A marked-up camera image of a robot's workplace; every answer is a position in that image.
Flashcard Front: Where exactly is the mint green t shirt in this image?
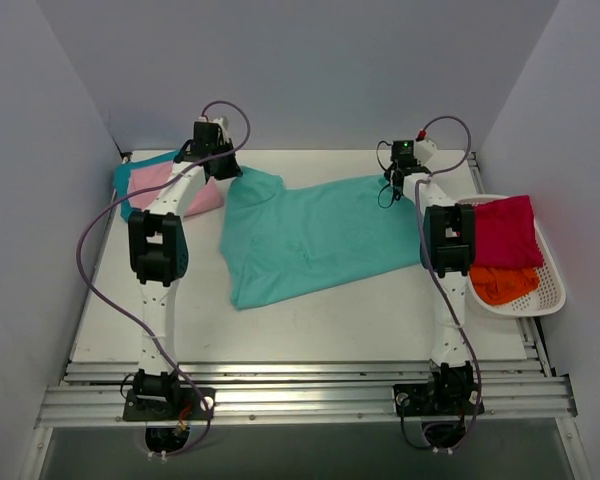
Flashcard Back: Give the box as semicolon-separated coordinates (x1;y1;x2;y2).
220;168;420;310

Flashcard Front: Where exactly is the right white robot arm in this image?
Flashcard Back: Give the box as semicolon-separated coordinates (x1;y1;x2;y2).
384;140;476;413

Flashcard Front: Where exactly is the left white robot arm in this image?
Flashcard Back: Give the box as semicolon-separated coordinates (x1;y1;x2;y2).
128;115;242;419

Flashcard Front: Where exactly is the pink folded t shirt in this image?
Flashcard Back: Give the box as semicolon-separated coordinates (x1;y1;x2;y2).
128;160;226;217

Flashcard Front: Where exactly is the teal folded t shirt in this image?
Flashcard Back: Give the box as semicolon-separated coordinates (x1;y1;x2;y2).
113;151;176;222

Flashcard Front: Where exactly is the magenta t shirt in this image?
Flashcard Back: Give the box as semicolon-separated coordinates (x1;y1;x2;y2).
474;195;544;269

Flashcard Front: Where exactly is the orange t shirt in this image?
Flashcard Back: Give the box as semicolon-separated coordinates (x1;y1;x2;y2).
469;267;540;306

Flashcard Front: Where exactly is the white plastic basket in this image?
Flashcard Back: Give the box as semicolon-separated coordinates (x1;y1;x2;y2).
459;195;566;318

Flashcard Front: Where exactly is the thin black cable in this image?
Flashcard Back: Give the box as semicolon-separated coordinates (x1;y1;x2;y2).
376;140;404;209

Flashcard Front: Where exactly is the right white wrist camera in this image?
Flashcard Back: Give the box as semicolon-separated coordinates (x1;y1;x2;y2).
414;130;438;165

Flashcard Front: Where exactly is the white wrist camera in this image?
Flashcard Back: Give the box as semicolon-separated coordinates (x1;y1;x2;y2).
414;130;438;165
213;116;231;144

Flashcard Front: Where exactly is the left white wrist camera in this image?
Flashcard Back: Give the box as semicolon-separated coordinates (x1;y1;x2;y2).
213;116;231;144

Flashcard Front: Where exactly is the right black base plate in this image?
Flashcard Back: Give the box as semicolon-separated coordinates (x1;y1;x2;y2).
392;382;485;417

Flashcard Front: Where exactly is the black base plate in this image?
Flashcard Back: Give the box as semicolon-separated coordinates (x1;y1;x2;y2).
392;382;485;417
122;387;216;422

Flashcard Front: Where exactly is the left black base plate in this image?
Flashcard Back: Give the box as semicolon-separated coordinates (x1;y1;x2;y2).
122;387;216;422

